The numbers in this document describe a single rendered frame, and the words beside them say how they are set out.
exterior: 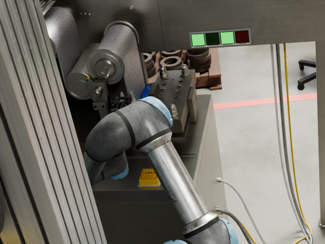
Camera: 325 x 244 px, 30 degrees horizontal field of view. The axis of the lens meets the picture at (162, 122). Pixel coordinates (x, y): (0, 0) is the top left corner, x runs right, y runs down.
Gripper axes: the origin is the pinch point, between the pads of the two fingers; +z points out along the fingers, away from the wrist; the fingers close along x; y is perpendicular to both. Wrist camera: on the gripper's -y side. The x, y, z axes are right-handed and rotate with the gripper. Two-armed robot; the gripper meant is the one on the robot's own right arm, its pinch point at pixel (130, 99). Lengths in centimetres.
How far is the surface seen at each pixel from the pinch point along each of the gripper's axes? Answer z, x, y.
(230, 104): 172, -14, -109
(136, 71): 13.7, -0.2, 4.8
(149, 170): -24.0, -9.5, -16.6
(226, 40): 29.3, -35.5, 8.2
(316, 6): 30, -71, 20
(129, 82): 2.3, -0.3, 6.1
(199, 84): 197, 11, -105
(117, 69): -3.5, 1.4, 14.9
